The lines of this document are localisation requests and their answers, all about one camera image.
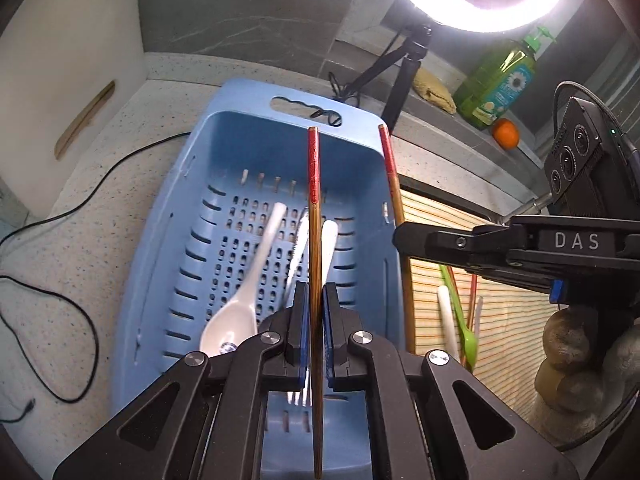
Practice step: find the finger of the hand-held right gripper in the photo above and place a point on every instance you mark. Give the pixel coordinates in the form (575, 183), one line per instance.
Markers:
(450, 242)
(515, 275)

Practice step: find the thin white utensil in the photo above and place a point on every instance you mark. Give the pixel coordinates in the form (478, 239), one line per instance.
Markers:
(478, 312)

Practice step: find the blue plastic drain basket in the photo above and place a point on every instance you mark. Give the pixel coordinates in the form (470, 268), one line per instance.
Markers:
(240, 160)

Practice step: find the green dish soap bottle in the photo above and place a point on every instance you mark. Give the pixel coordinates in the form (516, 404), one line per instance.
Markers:
(495, 85)

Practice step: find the orange fruit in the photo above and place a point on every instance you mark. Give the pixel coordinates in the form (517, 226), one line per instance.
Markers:
(506, 133)

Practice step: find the black tripod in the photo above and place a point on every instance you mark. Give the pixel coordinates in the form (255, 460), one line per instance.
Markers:
(400, 90)

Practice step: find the person's right hand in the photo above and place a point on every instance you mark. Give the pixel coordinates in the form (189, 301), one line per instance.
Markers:
(575, 350)

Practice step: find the yellow sponge cloth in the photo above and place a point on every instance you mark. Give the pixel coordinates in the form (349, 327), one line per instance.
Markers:
(435, 90)

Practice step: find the green plastic spoon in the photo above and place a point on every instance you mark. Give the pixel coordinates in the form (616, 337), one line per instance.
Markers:
(467, 342)

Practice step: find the white cutting board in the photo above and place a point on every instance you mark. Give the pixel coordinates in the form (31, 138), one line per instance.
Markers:
(65, 35)

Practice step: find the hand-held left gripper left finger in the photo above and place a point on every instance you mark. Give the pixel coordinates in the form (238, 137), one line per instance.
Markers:
(299, 340)

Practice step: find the white ceramic spoon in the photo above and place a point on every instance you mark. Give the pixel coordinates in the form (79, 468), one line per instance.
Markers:
(330, 245)
(235, 320)
(446, 315)

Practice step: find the metal fork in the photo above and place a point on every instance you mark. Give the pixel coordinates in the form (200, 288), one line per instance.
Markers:
(301, 240)

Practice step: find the chrome faucet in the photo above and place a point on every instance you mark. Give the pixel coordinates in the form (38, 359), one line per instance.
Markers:
(530, 208)

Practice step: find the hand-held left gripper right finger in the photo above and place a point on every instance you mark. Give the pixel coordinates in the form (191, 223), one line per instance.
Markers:
(331, 340)

